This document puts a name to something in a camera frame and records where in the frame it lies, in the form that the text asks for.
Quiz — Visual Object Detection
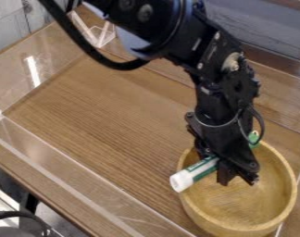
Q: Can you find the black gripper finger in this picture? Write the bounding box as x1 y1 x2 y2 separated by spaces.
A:
217 160 254 186
193 133 217 159

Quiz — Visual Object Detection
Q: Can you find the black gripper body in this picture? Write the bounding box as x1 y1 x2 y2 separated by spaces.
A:
184 109 264 187

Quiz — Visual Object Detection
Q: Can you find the green and white marker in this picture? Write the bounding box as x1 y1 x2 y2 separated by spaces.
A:
169 131 261 193

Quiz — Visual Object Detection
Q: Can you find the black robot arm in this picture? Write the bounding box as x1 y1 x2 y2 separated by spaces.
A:
38 0 264 185

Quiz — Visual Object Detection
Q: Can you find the brown wooden bowl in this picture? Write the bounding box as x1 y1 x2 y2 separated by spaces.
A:
178 142 297 237

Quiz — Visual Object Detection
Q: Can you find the clear acrylic front wall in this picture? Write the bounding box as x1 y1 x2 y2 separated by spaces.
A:
0 115 194 237

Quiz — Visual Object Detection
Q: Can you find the black cable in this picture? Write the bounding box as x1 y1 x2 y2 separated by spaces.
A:
0 210 55 237

